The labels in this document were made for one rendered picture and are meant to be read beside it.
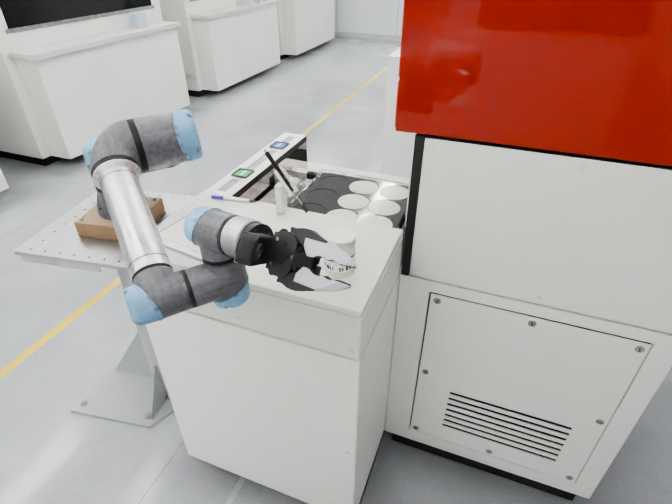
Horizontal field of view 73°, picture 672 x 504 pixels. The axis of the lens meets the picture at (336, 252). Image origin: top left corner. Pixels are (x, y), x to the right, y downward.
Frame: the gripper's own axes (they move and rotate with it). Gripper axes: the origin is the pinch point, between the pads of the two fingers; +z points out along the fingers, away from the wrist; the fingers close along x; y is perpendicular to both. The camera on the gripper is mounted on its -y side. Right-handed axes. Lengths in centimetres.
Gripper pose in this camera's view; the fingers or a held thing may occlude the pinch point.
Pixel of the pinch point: (342, 273)
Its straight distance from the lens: 64.5
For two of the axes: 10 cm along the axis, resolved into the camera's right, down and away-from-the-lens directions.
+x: -2.7, 9.6, 0.4
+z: 8.0, 2.5, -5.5
